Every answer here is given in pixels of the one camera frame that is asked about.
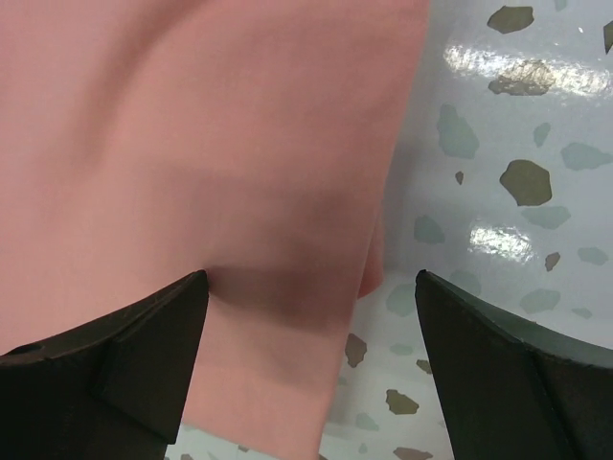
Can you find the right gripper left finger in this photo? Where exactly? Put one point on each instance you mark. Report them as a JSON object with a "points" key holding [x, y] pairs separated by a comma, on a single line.
{"points": [[111, 389]]}

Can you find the pink t shirt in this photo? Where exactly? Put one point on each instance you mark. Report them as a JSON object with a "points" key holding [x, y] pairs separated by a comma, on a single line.
{"points": [[144, 140]]}

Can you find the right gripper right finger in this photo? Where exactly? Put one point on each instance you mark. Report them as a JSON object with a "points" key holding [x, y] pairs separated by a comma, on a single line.
{"points": [[510, 388]]}

